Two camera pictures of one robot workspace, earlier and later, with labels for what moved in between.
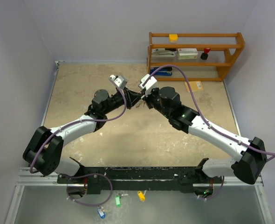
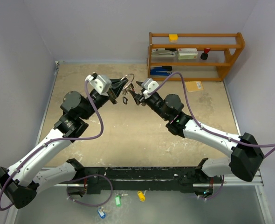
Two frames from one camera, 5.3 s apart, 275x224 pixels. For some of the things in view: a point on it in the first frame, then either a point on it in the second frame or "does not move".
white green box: x=187 y=53 does not move
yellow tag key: x=141 y=195 does not move
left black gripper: x=131 y=99 to x=115 y=88
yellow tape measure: x=173 y=38 does not move
